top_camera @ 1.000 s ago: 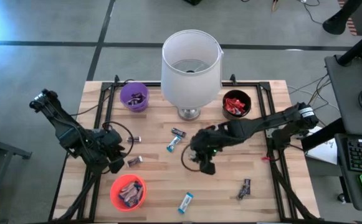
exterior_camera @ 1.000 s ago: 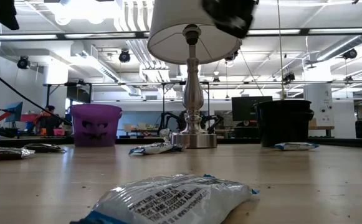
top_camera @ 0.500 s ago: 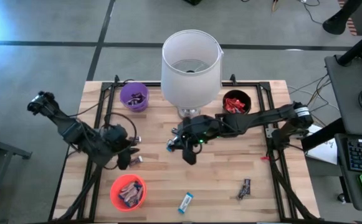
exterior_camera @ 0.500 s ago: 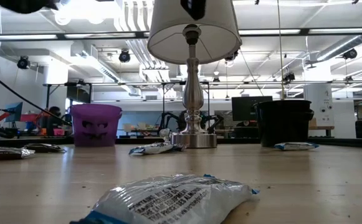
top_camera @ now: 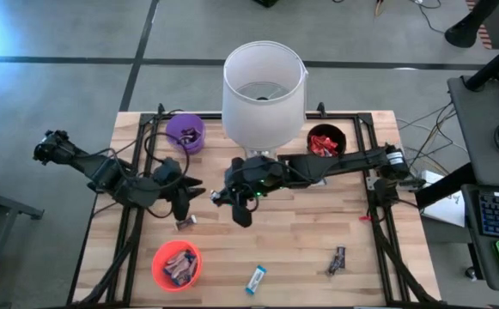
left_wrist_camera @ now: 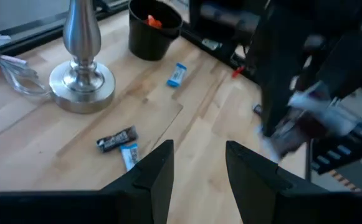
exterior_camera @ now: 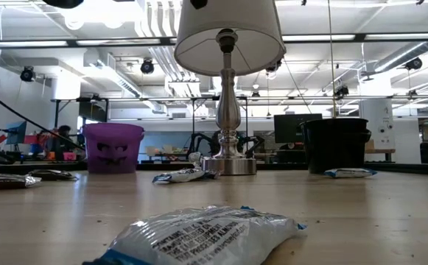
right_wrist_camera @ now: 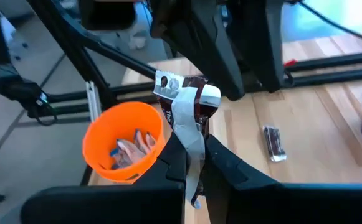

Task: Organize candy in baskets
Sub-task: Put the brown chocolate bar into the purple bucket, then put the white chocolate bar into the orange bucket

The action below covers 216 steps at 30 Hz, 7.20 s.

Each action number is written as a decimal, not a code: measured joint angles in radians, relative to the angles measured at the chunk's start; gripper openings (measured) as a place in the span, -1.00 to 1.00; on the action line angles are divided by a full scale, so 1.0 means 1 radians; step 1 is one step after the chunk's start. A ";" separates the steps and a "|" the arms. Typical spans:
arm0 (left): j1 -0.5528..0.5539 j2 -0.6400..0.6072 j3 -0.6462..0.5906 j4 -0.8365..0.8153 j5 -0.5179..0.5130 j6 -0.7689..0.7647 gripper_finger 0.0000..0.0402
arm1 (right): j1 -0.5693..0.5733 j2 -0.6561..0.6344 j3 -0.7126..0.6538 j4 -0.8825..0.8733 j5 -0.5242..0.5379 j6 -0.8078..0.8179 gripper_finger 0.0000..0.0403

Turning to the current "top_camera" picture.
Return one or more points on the silver lamp with white shade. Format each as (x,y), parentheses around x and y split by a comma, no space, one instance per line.
(263,107)

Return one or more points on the black plastic bucket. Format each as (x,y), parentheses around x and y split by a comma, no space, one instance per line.
(339,131)

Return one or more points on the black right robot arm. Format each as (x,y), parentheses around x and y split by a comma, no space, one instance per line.
(352,161)

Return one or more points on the grey metal side table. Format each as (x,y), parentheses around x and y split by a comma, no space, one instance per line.
(0,214)

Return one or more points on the black stand leg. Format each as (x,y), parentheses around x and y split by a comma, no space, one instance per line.
(464,30)

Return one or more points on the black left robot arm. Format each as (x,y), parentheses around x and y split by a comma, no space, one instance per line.
(90,165)

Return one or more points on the grey office desk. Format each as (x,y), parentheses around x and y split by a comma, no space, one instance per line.
(481,129)

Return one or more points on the black aluminium rig frame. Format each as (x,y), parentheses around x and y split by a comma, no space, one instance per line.
(189,116)

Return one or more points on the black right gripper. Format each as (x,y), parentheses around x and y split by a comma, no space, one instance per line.
(255,176)

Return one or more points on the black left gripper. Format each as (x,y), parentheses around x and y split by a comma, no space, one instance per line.
(146,193)

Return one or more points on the purple pumpkin face bucket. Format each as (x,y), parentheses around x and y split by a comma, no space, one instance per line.
(174,129)

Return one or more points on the orange pumpkin face bucket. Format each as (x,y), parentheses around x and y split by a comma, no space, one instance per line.
(161,266)

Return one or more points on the orange Reese's candy pack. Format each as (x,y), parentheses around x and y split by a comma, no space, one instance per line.
(316,145)
(330,147)

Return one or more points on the white paper sheet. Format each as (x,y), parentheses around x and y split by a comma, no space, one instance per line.
(446,210)

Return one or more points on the black slanted pole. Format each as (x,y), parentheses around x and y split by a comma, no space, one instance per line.
(494,64)

